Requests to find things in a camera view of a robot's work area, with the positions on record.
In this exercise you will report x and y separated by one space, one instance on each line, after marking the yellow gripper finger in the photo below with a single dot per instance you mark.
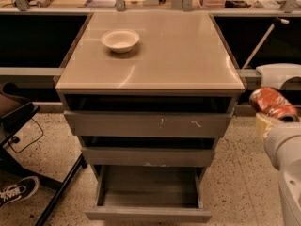
264 124

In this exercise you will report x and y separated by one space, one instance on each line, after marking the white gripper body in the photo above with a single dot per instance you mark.
279 145

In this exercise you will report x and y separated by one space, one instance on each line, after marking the red coke can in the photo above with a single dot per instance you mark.
273 104

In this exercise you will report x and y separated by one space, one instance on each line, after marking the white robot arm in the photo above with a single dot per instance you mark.
289 182

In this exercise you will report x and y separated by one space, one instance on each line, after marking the grey drawer cabinet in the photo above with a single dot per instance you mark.
179 54

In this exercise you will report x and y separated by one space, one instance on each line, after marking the grey bottom drawer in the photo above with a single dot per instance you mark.
148 194

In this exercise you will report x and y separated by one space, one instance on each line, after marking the grey drawer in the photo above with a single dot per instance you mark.
148 151
185 117
148 194

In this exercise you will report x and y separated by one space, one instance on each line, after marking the grey middle drawer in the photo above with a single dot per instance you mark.
148 151

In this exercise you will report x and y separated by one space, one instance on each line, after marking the grey top drawer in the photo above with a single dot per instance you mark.
185 117

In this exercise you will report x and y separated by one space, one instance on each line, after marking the white stick with black tip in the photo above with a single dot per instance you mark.
276 21

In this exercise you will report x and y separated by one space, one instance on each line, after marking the white bowl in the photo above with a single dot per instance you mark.
120 40

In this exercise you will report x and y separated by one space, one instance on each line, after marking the black and white sneaker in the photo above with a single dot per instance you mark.
19 191

